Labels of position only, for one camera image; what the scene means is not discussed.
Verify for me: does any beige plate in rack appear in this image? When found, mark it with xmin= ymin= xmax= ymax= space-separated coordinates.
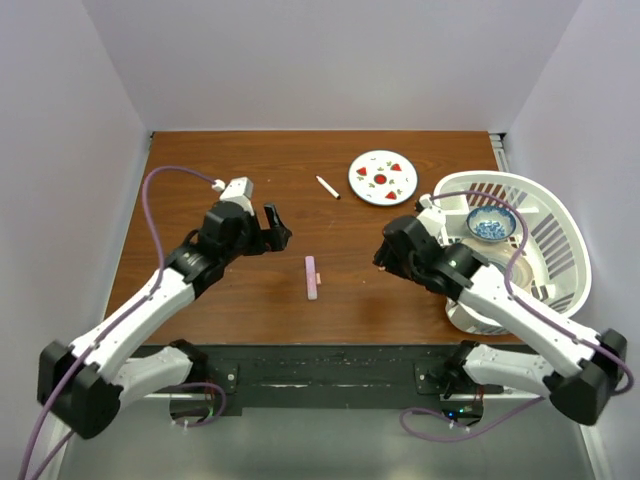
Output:
xmin=462 ymin=238 xmax=534 ymax=291

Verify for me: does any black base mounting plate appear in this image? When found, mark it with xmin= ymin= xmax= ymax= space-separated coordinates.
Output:
xmin=149 ymin=342 xmax=536 ymax=419

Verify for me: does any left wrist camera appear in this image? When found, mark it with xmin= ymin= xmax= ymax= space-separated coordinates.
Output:
xmin=211 ymin=177 xmax=254 ymax=215

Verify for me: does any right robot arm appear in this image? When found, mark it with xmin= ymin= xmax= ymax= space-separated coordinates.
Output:
xmin=373 ymin=216 xmax=631 ymax=426

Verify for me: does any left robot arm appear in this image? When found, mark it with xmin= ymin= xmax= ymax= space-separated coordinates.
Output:
xmin=37 ymin=197 xmax=292 ymax=439

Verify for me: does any pink highlighter pen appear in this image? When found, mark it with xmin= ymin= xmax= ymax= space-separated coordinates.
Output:
xmin=304 ymin=255 xmax=318 ymax=301

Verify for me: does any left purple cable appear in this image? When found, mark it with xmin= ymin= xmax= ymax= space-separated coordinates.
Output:
xmin=17 ymin=165 xmax=231 ymax=480

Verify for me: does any blue white bowl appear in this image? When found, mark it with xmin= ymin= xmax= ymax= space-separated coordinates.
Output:
xmin=466 ymin=205 xmax=517 ymax=243

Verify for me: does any white plastic dish rack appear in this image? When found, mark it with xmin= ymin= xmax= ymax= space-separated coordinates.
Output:
xmin=434 ymin=170 xmax=592 ymax=317

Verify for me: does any white strawberry pattern plate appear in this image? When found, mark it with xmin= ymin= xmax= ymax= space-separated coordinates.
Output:
xmin=347 ymin=150 xmax=419 ymax=207

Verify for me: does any white pen black tip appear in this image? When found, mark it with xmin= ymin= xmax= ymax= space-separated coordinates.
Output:
xmin=315 ymin=175 xmax=341 ymax=200

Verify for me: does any aluminium frame rail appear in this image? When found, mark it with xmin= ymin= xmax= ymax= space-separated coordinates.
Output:
xmin=489 ymin=133 xmax=511 ymax=172

